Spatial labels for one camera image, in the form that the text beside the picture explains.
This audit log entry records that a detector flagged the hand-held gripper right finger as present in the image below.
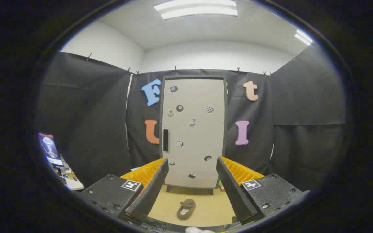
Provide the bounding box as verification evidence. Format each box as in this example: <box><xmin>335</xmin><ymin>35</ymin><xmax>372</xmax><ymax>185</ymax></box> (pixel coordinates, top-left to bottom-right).
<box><xmin>216</xmin><ymin>156</ymin><xmax>311</xmax><ymax>225</ymax></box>

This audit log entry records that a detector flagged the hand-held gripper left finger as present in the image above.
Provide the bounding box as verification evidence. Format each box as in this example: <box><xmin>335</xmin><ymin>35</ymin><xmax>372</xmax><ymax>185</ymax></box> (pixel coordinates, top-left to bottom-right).
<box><xmin>76</xmin><ymin>158</ymin><xmax>169</xmax><ymax>225</ymax></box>

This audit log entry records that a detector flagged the brown fuzzy shoe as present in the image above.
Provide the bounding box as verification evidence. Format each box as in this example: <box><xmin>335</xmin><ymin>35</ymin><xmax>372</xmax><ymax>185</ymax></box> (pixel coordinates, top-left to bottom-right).
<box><xmin>177</xmin><ymin>199</ymin><xmax>196</xmax><ymax>221</ymax></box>

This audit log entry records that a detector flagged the grey shoe cabinet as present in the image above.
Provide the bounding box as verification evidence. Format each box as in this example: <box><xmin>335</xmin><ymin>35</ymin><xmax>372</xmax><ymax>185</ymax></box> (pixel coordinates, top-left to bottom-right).
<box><xmin>159</xmin><ymin>75</ymin><xmax>228</xmax><ymax>195</ymax></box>

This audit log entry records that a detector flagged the white cluttered side table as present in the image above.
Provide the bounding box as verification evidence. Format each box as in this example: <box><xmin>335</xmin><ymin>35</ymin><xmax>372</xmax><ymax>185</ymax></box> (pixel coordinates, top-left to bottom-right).
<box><xmin>55</xmin><ymin>155</ymin><xmax>85</xmax><ymax>191</ymax></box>

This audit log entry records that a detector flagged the black backdrop cloth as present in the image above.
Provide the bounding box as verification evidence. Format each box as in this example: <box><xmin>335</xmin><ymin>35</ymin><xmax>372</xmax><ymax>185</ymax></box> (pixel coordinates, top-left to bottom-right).
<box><xmin>38</xmin><ymin>45</ymin><xmax>347</xmax><ymax>191</ymax></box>

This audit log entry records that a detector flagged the blue printed poster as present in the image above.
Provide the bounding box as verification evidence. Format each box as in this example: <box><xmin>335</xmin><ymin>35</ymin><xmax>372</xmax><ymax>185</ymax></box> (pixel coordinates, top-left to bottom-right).
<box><xmin>38</xmin><ymin>132</ymin><xmax>64</xmax><ymax>166</ymax></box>

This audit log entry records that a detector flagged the small ceiling light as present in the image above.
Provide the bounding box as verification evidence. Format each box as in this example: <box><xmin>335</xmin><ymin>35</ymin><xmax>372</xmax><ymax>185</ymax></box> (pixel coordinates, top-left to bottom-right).
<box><xmin>295</xmin><ymin>29</ymin><xmax>312</xmax><ymax>46</ymax></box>

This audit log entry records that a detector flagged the long ceiling light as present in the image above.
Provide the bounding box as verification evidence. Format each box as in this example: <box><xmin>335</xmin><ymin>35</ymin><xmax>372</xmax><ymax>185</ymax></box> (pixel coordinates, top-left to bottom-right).
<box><xmin>153</xmin><ymin>0</ymin><xmax>238</xmax><ymax>20</ymax></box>

